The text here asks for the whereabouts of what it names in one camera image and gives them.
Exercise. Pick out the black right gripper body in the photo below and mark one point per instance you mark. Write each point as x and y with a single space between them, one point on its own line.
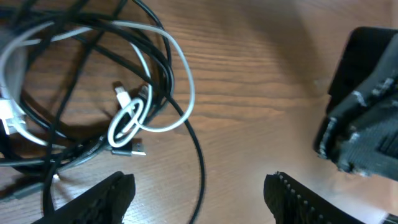
359 130

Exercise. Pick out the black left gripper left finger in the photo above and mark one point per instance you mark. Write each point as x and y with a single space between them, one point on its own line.
106 202

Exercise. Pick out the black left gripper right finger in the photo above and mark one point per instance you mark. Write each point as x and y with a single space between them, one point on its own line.
291 202

